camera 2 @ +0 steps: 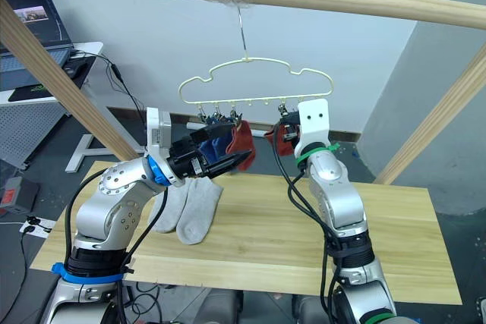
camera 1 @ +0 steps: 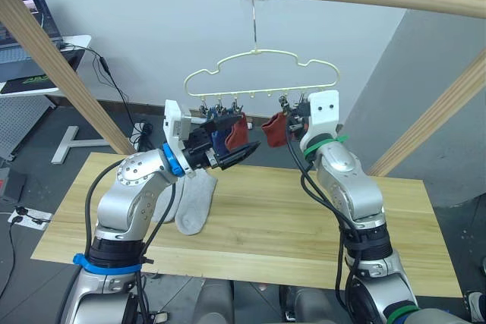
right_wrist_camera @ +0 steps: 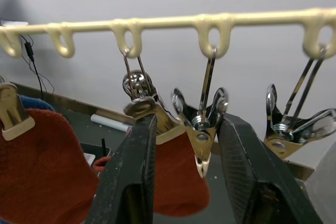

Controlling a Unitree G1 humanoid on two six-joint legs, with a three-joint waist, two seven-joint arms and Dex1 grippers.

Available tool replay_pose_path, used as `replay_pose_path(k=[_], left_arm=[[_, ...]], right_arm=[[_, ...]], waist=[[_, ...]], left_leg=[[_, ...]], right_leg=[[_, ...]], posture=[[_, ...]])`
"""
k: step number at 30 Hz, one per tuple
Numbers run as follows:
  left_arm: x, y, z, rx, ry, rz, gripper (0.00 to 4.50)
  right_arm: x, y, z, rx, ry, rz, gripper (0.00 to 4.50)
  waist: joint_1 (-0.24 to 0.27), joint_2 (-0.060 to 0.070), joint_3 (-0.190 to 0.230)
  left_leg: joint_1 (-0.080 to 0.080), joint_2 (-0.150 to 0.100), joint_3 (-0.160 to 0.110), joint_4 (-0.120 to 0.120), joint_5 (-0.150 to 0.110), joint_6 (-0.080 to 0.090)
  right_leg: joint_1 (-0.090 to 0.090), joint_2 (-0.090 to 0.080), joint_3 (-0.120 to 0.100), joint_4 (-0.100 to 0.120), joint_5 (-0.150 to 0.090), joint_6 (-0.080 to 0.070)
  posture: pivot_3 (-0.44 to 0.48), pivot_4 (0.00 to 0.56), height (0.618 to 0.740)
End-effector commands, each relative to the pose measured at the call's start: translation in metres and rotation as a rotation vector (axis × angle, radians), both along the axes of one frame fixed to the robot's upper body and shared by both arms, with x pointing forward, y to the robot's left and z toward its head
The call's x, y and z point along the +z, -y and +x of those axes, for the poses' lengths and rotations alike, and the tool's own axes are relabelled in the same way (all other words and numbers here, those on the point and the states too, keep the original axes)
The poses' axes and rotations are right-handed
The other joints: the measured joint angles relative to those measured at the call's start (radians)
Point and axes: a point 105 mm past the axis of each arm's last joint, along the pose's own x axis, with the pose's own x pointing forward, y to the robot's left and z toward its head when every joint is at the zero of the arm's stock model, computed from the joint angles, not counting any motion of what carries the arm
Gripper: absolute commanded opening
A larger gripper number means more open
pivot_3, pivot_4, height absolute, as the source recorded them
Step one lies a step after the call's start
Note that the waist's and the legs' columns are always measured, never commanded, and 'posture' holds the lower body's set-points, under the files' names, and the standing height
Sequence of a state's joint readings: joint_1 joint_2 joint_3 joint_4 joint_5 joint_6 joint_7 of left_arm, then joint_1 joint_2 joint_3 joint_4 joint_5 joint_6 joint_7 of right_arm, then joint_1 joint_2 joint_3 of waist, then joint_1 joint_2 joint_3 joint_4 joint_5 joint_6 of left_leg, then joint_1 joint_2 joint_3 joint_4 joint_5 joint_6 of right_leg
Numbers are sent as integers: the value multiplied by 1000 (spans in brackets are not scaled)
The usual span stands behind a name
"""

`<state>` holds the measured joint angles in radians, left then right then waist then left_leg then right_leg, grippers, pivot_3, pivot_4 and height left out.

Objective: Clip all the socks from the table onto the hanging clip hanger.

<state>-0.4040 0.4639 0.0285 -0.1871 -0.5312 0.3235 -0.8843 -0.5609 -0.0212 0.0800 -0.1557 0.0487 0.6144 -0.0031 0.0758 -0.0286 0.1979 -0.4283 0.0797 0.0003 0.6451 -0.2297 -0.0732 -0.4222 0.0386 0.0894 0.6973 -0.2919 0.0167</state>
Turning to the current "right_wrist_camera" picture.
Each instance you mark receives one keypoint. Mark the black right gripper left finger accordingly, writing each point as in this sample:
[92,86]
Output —
[126,182]

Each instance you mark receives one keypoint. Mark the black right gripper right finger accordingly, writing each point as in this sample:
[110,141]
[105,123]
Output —
[249,182]

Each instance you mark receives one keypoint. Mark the metal clip with cream tips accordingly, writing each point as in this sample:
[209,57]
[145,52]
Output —
[11,111]
[165,121]
[278,140]
[200,136]

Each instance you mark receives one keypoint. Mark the cream plastic hanger bar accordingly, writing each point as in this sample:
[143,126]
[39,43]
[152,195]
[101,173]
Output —
[168,22]

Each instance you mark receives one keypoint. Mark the small black antenna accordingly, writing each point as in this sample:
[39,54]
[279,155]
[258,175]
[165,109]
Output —
[103,146]

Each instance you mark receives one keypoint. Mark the white flat device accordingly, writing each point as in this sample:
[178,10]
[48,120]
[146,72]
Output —
[90,154]

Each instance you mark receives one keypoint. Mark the orange knitted sock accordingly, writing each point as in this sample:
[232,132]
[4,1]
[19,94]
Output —
[178,179]
[44,166]

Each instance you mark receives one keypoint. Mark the white paper roll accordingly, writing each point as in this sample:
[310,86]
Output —
[110,123]

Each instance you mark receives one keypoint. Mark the grey box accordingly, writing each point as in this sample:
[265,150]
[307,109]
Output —
[324,182]

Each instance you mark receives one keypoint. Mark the blue knitted sock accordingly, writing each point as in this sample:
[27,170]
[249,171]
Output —
[36,103]

